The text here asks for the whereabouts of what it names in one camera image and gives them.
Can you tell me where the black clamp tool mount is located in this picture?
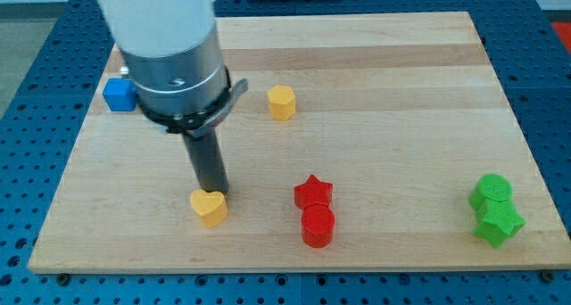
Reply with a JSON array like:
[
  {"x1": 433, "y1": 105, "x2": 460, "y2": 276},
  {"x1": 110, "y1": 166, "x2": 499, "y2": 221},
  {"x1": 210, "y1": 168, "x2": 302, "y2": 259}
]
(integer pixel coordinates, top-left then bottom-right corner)
[{"x1": 137, "y1": 78, "x2": 249, "y2": 138}]

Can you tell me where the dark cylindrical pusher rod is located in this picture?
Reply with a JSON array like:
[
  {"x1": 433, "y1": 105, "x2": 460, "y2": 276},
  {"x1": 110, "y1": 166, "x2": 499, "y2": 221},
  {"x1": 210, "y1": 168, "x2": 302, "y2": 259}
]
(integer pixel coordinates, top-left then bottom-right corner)
[{"x1": 182, "y1": 131, "x2": 229, "y2": 194}]

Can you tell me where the yellow heart block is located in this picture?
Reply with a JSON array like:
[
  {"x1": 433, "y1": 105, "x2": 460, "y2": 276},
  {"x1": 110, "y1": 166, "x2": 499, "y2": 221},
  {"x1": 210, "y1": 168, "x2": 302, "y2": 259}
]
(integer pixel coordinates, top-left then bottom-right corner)
[{"x1": 189, "y1": 189, "x2": 228, "y2": 228}]

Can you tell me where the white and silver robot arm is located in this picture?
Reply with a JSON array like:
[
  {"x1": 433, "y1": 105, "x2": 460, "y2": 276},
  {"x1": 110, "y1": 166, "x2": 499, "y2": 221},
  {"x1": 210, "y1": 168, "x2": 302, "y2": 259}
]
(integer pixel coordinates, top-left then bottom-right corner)
[{"x1": 97, "y1": 0, "x2": 248, "y2": 193}]

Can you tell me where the wooden board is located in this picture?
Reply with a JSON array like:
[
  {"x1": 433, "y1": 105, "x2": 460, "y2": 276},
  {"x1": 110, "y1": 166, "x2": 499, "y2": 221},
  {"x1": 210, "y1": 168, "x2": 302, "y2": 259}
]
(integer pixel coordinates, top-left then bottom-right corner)
[{"x1": 29, "y1": 12, "x2": 570, "y2": 274}]

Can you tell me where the blue cube block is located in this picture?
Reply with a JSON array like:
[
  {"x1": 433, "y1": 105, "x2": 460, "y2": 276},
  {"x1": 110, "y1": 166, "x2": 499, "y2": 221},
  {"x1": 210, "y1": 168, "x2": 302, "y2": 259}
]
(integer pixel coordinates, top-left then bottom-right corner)
[{"x1": 103, "y1": 78, "x2": 137, "y2": 111}]

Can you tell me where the yellow hexagon block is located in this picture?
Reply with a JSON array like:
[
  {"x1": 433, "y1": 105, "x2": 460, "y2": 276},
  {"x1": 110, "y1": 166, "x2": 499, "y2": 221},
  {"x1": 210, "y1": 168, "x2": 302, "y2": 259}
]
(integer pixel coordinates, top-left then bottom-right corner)
[{"x1": 268, "y1": 85, "x2": 296, "y2": 120}]

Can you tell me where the red star block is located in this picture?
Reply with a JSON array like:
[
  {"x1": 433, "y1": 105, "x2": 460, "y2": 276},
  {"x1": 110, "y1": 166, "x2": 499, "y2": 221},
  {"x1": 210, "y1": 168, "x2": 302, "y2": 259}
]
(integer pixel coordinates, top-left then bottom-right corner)
[{"x1": 294, "y1": 174, "x2": 334, "y2": 210}]

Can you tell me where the red cylinder block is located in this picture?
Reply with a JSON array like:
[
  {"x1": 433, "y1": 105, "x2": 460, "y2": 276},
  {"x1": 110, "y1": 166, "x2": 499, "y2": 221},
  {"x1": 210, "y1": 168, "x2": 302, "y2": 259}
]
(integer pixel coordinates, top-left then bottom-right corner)
[{"x1": 301, "y1": 203, "x2": 335, "y2": 248}]

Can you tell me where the green cylinder block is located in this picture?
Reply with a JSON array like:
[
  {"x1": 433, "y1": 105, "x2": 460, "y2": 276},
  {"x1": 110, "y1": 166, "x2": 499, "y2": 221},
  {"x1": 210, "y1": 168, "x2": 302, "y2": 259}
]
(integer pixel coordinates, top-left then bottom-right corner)
[{"x1": 468, "y1": 173, "x2": 513, "y2": 210}]

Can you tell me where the green star block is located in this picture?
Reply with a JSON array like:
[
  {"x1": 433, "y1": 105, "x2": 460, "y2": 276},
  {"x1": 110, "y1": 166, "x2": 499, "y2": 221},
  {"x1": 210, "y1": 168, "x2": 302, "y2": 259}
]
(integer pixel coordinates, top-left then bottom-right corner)
[{"x1": 473, "y1": 200, "x2": 526, "y2": 248}]

